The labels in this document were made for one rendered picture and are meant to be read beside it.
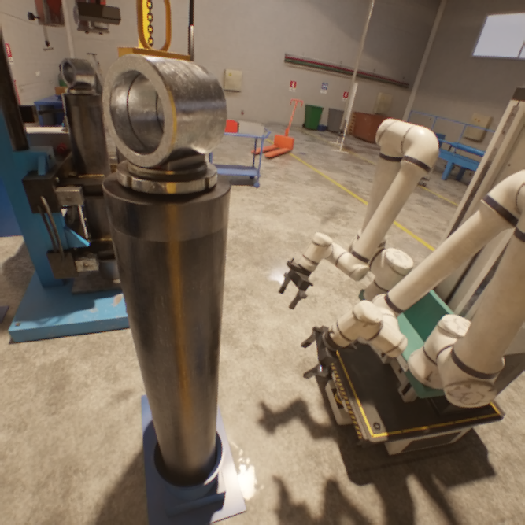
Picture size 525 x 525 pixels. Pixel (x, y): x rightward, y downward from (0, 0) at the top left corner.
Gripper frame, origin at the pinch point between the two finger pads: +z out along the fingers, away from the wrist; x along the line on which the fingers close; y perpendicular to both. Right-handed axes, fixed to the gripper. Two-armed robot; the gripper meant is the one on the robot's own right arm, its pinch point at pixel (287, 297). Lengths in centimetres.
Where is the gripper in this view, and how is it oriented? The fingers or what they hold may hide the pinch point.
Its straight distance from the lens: 136.0
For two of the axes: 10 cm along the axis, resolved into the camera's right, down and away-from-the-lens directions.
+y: 8.3, 2.7, 4.9
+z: -4.6, 8.2, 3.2
